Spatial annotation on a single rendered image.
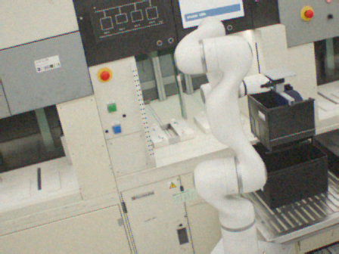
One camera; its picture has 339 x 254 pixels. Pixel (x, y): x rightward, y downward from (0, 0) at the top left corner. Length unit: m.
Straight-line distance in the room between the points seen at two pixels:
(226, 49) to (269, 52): 0.82
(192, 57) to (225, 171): 0.37
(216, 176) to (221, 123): 0.17
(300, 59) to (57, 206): 1.33
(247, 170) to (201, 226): 1.02
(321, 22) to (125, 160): 1.11
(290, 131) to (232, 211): 0.51
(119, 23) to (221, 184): 0.85
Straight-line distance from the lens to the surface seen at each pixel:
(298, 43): 2.31
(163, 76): 3.07
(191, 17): 2.09
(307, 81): 2.40
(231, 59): 1.40
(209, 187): 1.51
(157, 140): 2.43
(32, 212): 2.29
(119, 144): 2.18
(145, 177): 2.26
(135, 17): 2.04
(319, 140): 2.32
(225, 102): 1.43
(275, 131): 1.91
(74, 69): 2.03
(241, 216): 1.58
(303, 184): 2.03
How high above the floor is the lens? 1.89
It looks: 23 degrees down
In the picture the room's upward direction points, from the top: 10 degrees counter-clockwise
